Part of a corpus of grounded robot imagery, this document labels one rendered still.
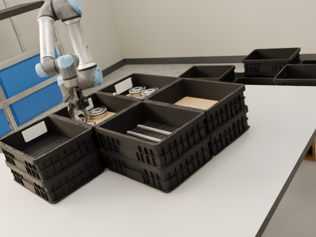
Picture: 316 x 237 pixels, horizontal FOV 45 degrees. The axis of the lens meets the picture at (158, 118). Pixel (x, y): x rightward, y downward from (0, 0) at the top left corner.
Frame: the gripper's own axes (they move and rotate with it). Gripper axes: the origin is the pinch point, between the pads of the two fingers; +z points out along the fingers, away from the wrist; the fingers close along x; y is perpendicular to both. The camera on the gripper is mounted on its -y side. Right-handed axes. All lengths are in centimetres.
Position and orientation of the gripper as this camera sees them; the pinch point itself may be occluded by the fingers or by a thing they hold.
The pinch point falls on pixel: (81, 121)
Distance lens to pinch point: 202.6
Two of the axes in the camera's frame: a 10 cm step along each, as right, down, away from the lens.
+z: 1.9, 9.0, 3.8
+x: 7.0, -4.0, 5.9
